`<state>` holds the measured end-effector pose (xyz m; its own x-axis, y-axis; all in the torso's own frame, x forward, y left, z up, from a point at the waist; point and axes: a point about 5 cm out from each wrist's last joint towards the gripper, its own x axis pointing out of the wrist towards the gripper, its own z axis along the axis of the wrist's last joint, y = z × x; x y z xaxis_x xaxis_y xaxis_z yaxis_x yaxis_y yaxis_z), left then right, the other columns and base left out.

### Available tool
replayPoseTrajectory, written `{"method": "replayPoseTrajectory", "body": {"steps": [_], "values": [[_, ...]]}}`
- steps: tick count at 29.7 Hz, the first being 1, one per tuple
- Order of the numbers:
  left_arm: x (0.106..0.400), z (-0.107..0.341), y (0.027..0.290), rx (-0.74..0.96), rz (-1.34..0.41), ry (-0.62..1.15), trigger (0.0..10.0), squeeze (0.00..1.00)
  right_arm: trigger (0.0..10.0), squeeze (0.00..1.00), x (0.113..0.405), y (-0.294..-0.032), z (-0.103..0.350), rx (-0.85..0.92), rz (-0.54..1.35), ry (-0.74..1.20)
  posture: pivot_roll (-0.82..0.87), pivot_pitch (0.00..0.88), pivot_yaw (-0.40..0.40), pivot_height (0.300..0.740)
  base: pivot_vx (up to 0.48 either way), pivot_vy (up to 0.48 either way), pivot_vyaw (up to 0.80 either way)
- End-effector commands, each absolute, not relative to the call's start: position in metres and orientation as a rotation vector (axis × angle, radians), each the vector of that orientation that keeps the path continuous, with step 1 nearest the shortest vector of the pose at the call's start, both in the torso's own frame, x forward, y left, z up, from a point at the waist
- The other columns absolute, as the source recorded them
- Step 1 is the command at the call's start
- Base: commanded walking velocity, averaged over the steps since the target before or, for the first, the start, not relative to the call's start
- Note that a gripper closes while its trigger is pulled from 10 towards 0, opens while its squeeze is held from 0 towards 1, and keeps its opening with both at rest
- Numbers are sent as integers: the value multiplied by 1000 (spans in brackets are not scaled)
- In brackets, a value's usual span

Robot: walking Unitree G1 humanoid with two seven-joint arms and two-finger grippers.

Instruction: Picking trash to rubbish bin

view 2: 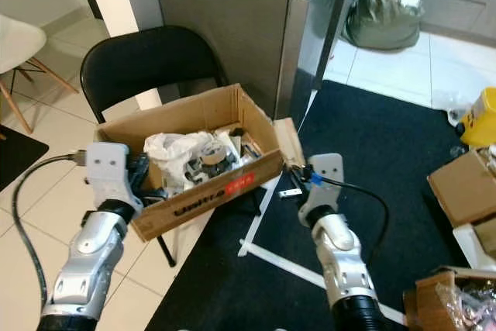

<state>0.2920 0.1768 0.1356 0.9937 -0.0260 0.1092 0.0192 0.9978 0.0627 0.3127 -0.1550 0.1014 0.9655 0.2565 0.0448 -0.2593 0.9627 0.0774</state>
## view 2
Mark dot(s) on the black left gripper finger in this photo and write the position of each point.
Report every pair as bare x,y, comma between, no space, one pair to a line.
139,170

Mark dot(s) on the brown cardboard piece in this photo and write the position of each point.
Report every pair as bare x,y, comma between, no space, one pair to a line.
288,141

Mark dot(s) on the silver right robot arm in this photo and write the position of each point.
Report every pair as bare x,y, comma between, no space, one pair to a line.
345,269

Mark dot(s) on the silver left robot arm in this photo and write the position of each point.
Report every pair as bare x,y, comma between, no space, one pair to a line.
85,269

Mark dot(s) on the printed cardboard rubbish box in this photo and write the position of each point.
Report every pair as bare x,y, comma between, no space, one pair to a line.
201,195

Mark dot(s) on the olive green rubbish bag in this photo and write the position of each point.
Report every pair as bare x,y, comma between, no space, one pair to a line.
384,13

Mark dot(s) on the yellow plastic bin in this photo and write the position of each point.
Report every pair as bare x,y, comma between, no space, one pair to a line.
482,118

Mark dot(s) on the white crumpled plastic bag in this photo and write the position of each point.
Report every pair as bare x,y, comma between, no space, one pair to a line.
170,149

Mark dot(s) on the white floor tape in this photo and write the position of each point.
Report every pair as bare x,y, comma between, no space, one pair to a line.
279,264

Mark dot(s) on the black floor mat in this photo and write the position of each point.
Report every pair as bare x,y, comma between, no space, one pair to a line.
395,153

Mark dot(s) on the black folding chair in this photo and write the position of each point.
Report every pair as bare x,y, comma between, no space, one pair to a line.
147,63

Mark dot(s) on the black doormat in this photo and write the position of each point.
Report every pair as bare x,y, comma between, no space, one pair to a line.
19,145

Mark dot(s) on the plain brown cardboard box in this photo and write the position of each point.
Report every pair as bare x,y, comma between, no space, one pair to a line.
465,187

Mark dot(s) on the small open cardboard box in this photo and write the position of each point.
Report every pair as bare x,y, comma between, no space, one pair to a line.
422,300

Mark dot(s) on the stainless steel fridge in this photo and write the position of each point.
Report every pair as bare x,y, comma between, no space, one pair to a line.
225,21

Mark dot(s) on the clear plastic wrap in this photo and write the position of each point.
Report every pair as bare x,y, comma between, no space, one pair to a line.
456,105

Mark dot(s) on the white shell chair wooden legs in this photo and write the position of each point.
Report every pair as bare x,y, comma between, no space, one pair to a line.
19,40

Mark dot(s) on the white plastic stand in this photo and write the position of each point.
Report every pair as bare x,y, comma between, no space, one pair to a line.
477,246

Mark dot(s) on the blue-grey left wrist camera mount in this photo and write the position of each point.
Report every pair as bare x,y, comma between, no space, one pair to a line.
110,168

